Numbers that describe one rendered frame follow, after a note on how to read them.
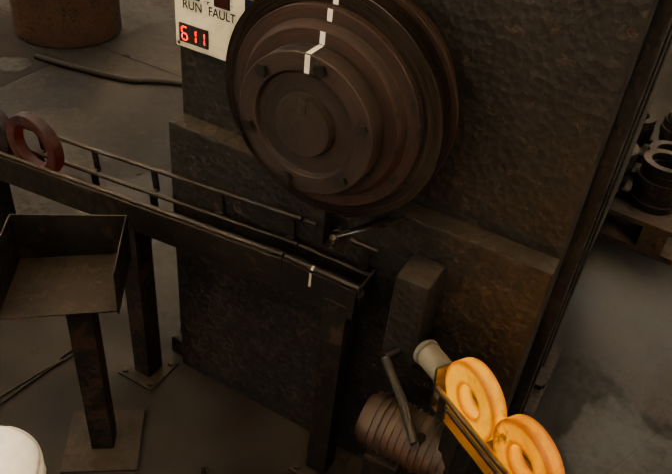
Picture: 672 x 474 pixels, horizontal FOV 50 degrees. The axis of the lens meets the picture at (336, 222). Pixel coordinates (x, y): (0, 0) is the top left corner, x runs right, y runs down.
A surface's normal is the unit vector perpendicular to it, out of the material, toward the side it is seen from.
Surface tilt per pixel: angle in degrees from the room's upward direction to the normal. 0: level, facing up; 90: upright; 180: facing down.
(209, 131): 0
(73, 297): 5
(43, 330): 0
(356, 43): 34
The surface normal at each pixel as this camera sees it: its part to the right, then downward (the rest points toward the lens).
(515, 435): -0.90, 0.20
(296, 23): -0.43, -0.55
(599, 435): 0.09, -0.79
